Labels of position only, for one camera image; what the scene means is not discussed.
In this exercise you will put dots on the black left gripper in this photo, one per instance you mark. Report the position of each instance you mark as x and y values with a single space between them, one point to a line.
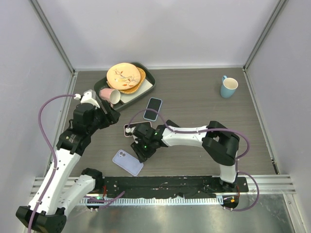
112 116

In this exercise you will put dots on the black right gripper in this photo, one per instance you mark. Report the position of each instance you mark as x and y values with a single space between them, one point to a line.
142 154

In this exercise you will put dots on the pink phone case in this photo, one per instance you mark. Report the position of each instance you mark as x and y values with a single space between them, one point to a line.
127 131

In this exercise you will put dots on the lavender phone case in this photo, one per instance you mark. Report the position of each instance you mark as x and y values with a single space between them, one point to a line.
128 162

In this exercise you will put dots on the dark blue phone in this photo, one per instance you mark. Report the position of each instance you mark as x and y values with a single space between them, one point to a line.
153 106

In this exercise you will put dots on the light blue phone case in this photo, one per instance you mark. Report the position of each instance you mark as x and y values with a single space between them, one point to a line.
153 109

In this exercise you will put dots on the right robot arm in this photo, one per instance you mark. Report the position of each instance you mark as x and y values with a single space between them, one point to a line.
222 146

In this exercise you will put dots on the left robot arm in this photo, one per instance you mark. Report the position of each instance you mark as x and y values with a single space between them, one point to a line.
49 209

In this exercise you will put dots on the pink mug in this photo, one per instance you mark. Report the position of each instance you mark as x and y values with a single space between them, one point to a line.
113 96

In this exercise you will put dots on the white paper sheet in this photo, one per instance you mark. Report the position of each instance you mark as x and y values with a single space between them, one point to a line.
146 85

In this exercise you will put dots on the woven orange plate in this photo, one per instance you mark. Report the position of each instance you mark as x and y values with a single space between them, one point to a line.
135 88

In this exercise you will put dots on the dark green tray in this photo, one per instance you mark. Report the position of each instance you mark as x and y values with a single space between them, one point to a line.
120 106

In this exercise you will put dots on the floral cream plate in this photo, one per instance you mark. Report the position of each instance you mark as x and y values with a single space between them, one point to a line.
123 76

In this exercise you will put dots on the blue mug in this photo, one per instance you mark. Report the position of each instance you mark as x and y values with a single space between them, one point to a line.
228 87

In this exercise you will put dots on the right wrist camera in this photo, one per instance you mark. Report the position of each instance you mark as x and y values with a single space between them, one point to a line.
128 132

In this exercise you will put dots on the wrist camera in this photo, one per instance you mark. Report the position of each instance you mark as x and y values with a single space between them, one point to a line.
128 132
88 97

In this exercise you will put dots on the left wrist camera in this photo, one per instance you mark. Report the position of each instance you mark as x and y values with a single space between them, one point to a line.
88 97

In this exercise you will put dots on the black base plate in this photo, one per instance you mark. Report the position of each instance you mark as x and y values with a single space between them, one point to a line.
164 187

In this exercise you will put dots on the white cable duct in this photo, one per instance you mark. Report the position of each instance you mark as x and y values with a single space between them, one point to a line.
161 202

